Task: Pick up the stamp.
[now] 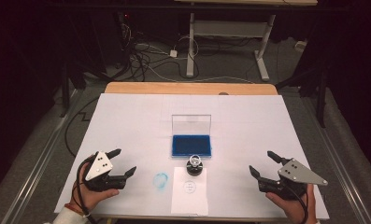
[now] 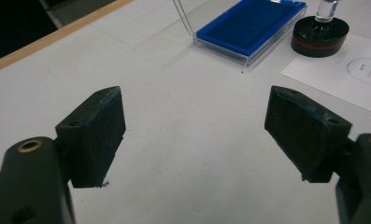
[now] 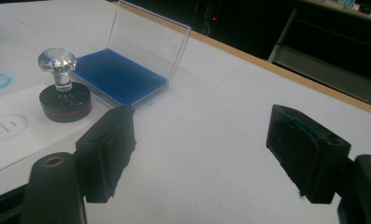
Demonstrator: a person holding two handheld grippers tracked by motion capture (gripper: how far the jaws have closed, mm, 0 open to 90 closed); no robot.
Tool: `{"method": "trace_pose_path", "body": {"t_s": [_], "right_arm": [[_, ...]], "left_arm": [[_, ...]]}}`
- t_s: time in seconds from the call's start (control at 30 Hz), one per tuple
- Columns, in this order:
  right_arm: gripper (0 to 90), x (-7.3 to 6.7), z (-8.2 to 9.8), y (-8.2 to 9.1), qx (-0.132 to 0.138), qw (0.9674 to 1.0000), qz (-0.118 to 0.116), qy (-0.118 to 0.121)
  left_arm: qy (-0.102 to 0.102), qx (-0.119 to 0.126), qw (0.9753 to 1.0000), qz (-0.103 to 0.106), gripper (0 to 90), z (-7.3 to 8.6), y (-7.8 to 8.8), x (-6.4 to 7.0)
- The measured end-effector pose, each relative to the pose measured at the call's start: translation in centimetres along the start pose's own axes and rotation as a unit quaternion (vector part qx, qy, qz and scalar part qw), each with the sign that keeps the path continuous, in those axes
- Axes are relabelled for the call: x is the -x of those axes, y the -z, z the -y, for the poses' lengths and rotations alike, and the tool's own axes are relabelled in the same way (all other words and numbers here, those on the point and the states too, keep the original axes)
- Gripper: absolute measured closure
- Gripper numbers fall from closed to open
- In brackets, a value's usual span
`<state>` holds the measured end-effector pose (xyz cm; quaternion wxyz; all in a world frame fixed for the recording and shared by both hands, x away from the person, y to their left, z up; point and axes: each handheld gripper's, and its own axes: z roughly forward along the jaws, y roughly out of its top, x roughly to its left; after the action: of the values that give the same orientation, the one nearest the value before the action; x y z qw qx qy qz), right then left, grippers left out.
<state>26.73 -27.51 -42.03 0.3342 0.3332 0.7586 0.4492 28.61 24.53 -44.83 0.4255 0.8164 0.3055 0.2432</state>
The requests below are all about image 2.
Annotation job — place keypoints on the white paper sheet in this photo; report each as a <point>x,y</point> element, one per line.
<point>329,74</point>

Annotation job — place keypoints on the wooden table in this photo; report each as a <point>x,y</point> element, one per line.
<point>49,39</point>

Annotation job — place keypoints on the black round stamp base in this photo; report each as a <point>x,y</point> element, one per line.
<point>317,46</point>

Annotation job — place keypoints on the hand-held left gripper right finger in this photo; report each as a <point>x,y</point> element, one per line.
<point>304,137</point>

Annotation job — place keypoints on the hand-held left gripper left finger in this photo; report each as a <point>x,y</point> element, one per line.
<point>92,140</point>

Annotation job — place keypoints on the blue ink pad box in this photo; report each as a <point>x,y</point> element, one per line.
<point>251,21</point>

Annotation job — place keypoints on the large white table cover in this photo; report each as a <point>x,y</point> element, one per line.
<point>189,124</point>

